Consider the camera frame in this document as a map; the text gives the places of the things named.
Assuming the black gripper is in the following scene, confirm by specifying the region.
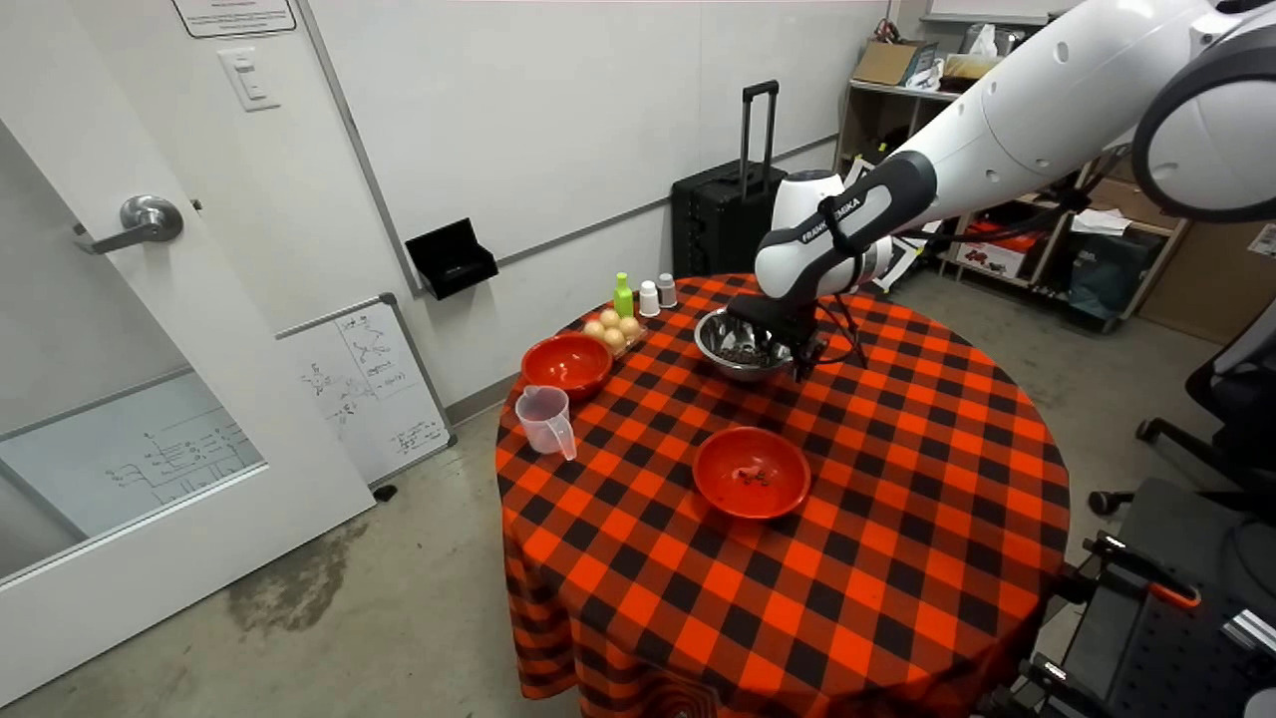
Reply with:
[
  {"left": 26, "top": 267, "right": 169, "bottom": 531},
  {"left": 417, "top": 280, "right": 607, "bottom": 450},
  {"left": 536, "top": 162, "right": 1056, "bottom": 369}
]
[{"left": 726, "top": 295, "right": 819, "bottom": 380}]

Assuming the metal bowl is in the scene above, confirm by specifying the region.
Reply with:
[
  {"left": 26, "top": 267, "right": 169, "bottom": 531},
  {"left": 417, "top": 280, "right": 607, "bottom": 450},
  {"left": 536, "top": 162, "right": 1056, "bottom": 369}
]
[{"left": 693, "top": 307, "right": 797, "bottom": 384}]

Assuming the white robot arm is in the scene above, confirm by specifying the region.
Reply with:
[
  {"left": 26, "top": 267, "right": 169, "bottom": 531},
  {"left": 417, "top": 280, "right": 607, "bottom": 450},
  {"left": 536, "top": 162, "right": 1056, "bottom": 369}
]
[{"left": 716, "top": 0, "right": 1276, "bottom": 374}]

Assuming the near red bowl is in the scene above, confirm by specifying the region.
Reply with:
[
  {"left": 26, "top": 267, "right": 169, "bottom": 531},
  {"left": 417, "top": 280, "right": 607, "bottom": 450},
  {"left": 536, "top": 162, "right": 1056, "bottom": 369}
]
[{"left": 693, "top": 428, "right": 811, "bottom": 523}]

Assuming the red bowl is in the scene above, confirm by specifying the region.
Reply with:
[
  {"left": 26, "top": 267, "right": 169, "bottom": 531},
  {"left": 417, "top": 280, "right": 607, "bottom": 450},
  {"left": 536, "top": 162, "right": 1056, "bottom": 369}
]
[
  {"left": 693, "top": 428, "right": 811, "bottom": 523},
  {"left": 523, "top": 329, "right": 613, "bottom": 400}
]

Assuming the far red bowl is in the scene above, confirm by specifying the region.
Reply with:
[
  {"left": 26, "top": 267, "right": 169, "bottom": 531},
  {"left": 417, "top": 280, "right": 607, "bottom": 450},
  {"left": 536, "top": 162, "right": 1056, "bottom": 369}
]
[{"left": 523, "top": 329, "right": 613, "bottom": 400}]

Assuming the black suitcase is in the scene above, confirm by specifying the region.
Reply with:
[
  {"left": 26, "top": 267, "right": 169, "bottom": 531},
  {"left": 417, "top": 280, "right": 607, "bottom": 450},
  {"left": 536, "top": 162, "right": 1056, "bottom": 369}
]
[{"left": 665, "top": 77, "right": 788, "bottom": 283}]

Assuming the clear pepper shaker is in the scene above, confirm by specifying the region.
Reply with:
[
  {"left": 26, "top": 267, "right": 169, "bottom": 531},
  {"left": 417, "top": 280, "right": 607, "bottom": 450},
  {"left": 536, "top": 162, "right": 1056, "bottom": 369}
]
[{"left": 653, "top": 269, "right": 681, "bottom": 311}]

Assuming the white salt shaker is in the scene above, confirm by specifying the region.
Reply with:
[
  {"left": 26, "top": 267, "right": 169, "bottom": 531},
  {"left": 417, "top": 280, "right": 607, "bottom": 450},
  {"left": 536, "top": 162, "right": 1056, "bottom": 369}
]
[{"left": 636, "top": 280, "right": 661, "bottom": 319}]

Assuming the green bottle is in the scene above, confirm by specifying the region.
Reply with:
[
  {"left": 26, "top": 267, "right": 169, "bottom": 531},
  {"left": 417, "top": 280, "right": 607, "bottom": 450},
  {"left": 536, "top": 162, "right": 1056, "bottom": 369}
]
[{"left": 611, "top": 269, "right": 635, "bottom": 319}]

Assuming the orange black plaid tablecloth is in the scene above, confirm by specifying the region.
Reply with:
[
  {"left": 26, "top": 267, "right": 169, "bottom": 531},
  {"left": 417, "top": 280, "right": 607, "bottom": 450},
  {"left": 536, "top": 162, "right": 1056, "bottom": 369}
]
[{"left": 495, "top": 273, "right": 1069, "bottom": 718}]

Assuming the clear measuring cup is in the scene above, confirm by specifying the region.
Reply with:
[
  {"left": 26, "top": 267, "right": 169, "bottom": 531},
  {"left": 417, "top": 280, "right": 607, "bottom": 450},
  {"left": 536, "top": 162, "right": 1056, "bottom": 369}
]
[{"left": 512, "top": 384, "right": 579, "bottom": 461}]

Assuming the storage shelf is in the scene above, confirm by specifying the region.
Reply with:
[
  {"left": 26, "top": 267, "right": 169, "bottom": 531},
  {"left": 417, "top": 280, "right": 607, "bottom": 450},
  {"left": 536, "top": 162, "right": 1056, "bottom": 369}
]
[{"left": 837, "top": 0, "right": 1193, "bottom": 336}]

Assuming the near orange black clamp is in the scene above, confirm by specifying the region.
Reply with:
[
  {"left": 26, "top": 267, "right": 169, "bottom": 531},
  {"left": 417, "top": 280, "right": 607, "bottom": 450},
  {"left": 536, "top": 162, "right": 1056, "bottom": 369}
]
[{"left": 1084, "top": 534, "right": 1200, "bottom": 611}]

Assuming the small whiteboard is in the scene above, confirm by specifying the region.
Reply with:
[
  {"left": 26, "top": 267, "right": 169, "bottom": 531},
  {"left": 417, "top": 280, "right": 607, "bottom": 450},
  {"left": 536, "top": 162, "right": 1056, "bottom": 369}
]
[{"left": 280, "top": 295, "right": 451, "bottom": 484}]

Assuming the black office chair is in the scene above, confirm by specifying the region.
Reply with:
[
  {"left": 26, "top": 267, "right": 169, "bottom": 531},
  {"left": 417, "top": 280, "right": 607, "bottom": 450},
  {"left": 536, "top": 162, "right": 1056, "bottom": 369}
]
[{"left": 1137, "top": 299, "right": 1276, "bottom": 513}]

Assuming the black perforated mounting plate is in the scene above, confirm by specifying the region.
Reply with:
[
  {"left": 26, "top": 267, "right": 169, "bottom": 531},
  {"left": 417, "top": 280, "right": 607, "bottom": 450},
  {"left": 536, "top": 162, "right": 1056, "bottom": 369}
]
[{"left": 1019, "top": 473, "right": 1276, "bottom": 718}]

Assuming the black wall holder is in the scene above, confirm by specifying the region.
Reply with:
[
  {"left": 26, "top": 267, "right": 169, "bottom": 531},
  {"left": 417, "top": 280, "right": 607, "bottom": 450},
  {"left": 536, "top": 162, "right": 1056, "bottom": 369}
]
[{"left": 406, "top": 220, "right": 496, "bottom": 299}]

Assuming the white light switch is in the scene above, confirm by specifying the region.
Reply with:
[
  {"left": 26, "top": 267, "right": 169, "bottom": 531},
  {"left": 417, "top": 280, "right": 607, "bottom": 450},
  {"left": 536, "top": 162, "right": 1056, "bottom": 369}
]
[{"left": 217, "top": 46, "right": 280, "bottom": 113}]

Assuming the silver door handle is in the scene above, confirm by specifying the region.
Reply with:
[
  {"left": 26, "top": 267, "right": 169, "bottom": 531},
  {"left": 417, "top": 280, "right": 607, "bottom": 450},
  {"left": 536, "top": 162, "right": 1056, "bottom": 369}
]
[{"left": 70, "top": 196, "right": 181, "bottom": 256}]

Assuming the wall notice sign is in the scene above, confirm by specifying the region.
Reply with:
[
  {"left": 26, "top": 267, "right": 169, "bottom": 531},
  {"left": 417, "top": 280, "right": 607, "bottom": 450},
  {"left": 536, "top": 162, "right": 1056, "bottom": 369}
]
[{"left": 169, "top": 0, "right": 296, "bottom": 38}]

